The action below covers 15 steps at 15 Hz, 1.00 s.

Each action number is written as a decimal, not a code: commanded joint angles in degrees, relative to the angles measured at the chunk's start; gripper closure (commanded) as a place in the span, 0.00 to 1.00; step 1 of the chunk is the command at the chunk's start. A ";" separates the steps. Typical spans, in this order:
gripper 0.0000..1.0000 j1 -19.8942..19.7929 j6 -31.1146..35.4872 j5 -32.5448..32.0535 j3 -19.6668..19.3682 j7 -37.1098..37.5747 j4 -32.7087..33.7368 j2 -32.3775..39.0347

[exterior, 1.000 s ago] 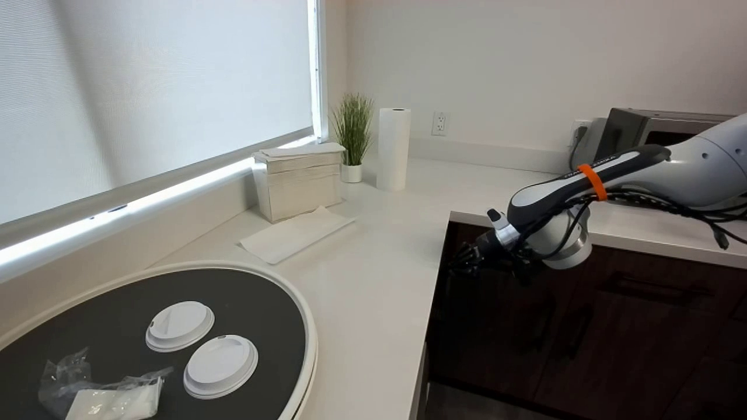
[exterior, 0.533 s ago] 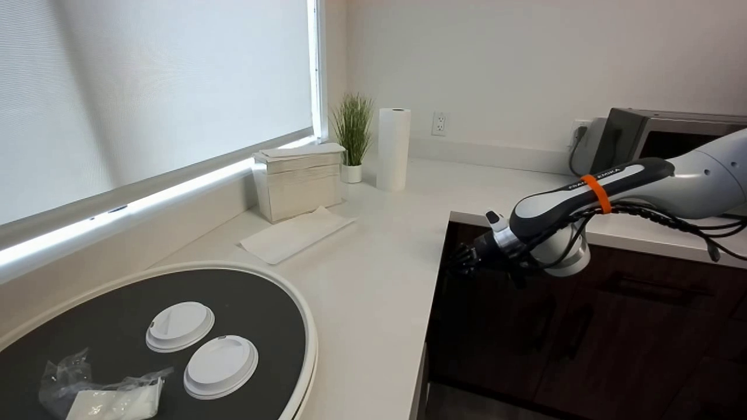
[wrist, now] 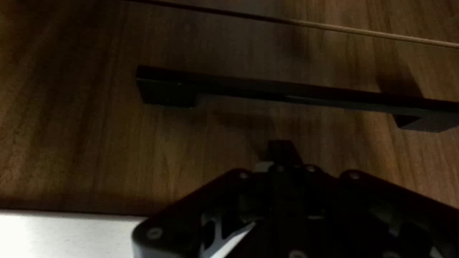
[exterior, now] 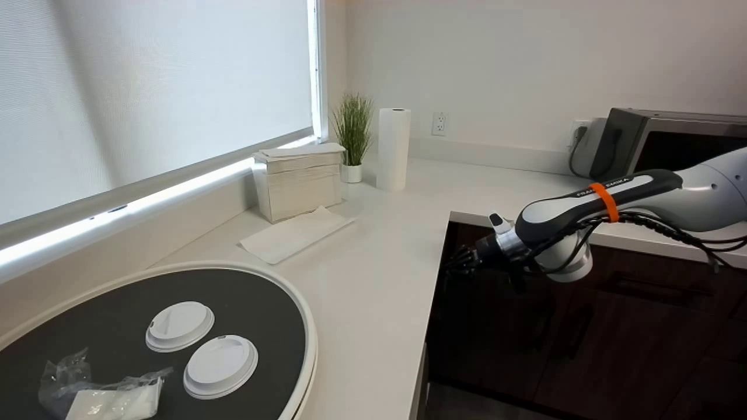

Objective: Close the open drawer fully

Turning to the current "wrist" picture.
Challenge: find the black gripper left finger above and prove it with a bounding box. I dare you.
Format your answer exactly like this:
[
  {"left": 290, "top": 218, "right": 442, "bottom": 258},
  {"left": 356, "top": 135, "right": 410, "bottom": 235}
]
[{"left": 260, "top": 139, "right": 287, "bottom": 172}]

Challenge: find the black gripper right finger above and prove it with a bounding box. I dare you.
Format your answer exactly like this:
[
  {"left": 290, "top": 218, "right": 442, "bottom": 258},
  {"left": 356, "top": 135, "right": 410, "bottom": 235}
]
[{"left": 284, "top": 139, "right": 306, "bottom": 171}]

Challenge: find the white drawer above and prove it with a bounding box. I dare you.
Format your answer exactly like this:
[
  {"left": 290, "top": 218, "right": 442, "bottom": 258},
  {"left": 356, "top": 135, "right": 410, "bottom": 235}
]
[{"left": 0, "top": 0, "right": 459, "bottom": 218}]

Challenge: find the black bar drawer handle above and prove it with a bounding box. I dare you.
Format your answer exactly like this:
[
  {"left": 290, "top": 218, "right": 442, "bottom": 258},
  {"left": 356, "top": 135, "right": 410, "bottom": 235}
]
[{"left": 135, "top": 63, "right": 459, "bottom": 135}]

